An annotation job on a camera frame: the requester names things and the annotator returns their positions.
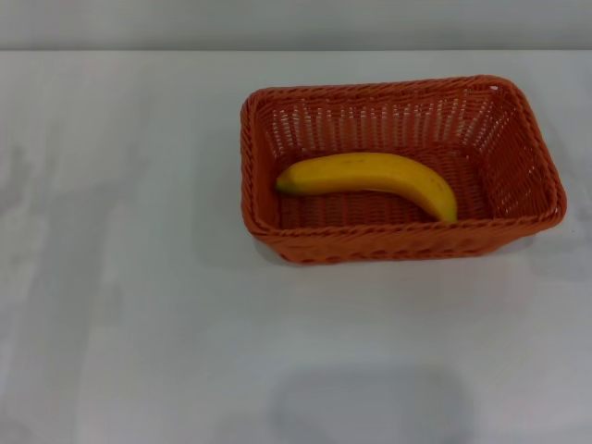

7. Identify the yellow banana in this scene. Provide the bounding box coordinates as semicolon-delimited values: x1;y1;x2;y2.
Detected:
276;152;459;224

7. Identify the orange woven plastic basket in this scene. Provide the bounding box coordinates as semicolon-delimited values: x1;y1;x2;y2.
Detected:
240;74;569;268

